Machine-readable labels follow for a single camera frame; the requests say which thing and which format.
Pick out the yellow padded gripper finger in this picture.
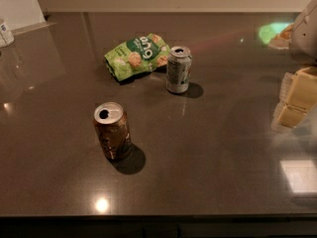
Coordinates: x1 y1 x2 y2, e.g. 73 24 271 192
279 66 317 111
270 102 306 132

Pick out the white container at left edge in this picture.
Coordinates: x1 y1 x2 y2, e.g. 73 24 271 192
0 18 15 48

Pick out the silver green soda can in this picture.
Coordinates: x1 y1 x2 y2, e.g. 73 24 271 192
166 46 192 94

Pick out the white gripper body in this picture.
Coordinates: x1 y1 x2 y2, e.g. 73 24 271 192
289 0 317 64

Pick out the green snack bag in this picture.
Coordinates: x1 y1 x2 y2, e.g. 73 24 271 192
104 34 170 81

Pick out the orange soda can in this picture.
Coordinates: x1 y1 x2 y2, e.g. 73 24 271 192
93 102 132 161

